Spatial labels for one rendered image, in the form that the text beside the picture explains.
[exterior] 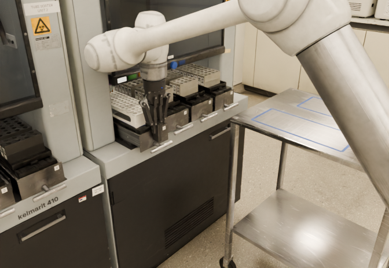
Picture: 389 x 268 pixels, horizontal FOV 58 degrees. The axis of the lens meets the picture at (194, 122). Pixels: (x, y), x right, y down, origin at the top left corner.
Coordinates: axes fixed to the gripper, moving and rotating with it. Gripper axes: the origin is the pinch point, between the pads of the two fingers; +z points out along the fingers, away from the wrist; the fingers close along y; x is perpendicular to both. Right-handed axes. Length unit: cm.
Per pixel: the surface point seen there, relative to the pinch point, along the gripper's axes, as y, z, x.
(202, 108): -30.7, 2.3, -5.5
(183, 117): -19.1, 2.7, -5.5
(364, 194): -133, 80, 42
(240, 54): -224, 38, -126
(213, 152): -38.6, 27.5, -5.6
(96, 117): 14.6, -6.1, -14.4
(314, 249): -39, 52, 49
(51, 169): 37.0, 0.8, -5.4
